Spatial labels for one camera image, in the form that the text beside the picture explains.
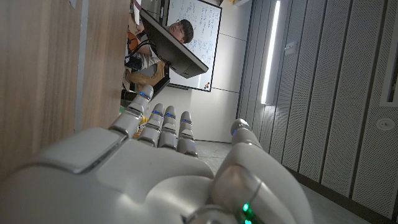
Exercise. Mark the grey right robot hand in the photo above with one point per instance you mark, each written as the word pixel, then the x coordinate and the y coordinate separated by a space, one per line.
pixel 140 186

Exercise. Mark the black computer monitor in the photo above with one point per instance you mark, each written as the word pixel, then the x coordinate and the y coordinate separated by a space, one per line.
pixel 174 53

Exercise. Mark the orange basketball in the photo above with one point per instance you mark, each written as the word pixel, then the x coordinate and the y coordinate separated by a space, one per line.
pixel 132 42

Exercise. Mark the person in grey t-shirt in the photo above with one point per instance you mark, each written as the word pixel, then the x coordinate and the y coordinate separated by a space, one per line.
pixel 182 31

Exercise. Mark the whiteboard with writing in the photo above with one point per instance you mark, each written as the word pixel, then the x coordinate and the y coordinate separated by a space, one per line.
pixel 205 25

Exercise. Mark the long ceiling light strip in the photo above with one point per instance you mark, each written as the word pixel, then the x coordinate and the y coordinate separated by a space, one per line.
pixel 270 62

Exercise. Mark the round white ceiling fixture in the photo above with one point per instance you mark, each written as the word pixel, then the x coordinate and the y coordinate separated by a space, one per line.
pixel 385 124

